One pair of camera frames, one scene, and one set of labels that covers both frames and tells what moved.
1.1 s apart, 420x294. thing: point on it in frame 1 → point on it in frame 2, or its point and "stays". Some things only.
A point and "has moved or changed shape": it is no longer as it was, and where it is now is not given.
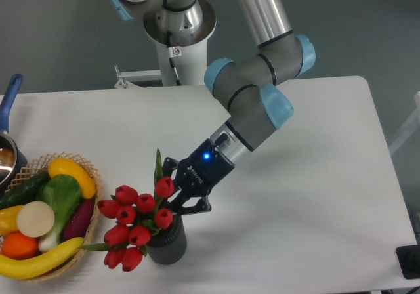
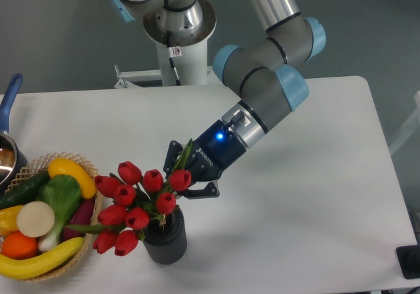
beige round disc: (35, 219) stays
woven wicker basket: (42, 165) stays
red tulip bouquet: (137, 218) has moved or changed shape
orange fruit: (18, 246) stays
